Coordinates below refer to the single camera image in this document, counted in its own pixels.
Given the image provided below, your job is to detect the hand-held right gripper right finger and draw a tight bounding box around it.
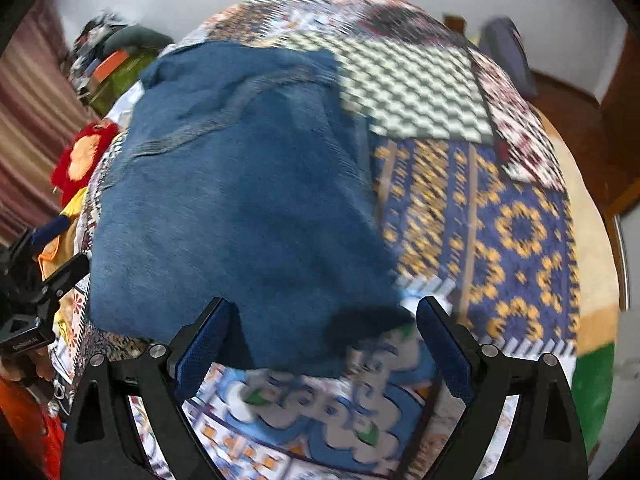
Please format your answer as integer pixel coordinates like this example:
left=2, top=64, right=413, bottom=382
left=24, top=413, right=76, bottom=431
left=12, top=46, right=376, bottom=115
left=416, top=296, right=588, bottom=480

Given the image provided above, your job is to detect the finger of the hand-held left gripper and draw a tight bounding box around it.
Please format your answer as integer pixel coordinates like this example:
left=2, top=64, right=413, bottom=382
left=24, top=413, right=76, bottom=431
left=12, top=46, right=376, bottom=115
left=36, top=252, right=91, bottom=313
left=0, top=229, right=37, bottom=281

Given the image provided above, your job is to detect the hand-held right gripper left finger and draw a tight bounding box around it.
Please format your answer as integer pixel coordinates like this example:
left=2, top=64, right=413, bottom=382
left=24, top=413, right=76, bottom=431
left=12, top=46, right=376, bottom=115
left=60, top=296, right=233, bottom=480

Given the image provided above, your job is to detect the blue denim jacket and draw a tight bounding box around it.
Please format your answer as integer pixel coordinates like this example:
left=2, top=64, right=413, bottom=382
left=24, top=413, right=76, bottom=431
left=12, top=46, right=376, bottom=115
left=89, top=42, right=417, bottom=380

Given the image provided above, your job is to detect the pile of mixed clothes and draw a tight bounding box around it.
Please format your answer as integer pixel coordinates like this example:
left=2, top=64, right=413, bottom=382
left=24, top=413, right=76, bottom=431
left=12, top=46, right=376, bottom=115
left=67, top=10, right=176, bottom=117

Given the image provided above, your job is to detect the person's left hand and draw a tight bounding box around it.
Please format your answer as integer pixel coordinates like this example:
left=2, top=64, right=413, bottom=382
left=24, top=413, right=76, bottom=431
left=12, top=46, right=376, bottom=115
left=0, top=346, right=56, bottom=392

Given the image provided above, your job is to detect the yellow orange cloth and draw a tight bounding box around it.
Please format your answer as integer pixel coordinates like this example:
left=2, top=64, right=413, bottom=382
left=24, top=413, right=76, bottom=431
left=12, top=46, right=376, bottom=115
left=37, top=212, right=92, bottom=283

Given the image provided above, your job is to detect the red and orange cloth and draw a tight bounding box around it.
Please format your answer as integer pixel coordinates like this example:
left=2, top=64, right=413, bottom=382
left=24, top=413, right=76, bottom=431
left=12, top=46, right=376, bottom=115
left=50, top=121, right=121, bottom=208

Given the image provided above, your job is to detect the person's orange clothing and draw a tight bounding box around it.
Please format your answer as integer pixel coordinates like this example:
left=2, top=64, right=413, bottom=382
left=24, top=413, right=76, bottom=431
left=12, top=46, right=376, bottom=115
left=0, top=375, right=67, bottom=480

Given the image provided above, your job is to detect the striped maroon curtain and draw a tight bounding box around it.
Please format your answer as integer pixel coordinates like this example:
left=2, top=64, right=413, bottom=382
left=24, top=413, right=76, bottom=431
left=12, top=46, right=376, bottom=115
left=0, top=0, right=87, bottom=247

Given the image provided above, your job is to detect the patchwork patterned bedspread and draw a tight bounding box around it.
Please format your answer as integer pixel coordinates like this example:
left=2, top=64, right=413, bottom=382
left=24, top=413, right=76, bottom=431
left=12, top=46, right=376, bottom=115
left=50, top=0, right=585, bottom=480

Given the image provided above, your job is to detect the beige and green mattress cover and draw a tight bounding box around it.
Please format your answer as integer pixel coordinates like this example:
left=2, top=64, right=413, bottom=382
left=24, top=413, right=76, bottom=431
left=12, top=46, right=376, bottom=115
left=540, top=110, right=620, bottom=457

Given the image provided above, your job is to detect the white cloth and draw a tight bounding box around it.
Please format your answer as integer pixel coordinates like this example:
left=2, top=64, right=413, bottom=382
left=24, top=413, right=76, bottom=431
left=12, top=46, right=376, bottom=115
left=102, top=91, right=143, bottom=126

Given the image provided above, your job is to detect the metal bar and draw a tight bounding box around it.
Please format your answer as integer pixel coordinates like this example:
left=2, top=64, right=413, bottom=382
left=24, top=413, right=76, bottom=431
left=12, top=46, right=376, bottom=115
left=614, top=214, right=632, bottom=312

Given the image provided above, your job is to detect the wooden door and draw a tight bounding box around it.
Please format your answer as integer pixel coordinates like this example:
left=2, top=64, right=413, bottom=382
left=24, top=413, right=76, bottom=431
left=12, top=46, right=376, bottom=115
left=597, top=25, right=640, bottom=217

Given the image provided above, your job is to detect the blue grey chair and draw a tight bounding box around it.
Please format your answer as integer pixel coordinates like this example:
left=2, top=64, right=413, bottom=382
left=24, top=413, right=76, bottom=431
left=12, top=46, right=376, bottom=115
left=479, top=16, right=539, bottom=99

